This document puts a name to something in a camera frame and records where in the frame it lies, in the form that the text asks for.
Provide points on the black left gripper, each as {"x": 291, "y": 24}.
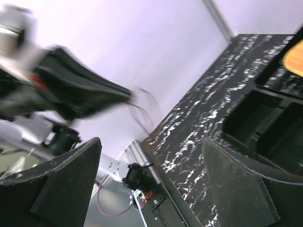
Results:
{"x": 58, "y": 69}

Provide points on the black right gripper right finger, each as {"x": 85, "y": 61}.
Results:
{"x": 248, "y": 193}

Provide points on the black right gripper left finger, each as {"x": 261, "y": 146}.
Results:
{"x": 55, "y": 193}

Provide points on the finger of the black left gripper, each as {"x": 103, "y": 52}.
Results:
{"x": 88, "y": 106}

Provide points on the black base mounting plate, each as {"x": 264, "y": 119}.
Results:
{"x": 163, "y": 207}

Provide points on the black three-compartment tray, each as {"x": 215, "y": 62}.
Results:
{"x": 267, "y": 123}

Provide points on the orange woven mat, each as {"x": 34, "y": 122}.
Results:
{"x": 293, "y": 59}

